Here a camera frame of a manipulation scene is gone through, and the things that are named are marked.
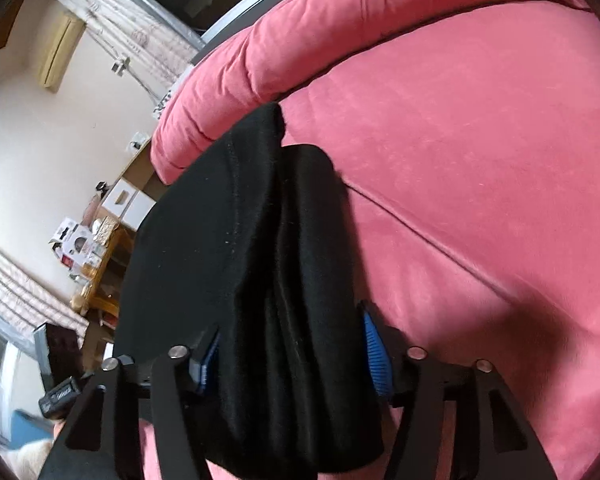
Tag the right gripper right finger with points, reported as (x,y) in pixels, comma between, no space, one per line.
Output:
(457,421)

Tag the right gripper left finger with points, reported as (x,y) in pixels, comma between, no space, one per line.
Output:
(100,438)

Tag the black pants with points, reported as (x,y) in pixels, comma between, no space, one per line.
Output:
(251,238)

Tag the brown wooden desk shelf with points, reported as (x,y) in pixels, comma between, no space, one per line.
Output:
(99,298)

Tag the white product box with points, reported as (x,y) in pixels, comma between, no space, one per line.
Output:
(72,243)

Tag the white wooden cabinet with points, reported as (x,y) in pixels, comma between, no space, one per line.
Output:
(134,193)

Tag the pink bed with cover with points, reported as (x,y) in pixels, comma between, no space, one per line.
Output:
(470,150)

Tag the patterned curtain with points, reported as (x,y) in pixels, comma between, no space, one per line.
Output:
(142,45)

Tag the yellow air conditioner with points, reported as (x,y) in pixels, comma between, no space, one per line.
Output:
(59,50)

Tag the red folded duvet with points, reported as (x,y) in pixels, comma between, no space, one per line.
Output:
(287,46)

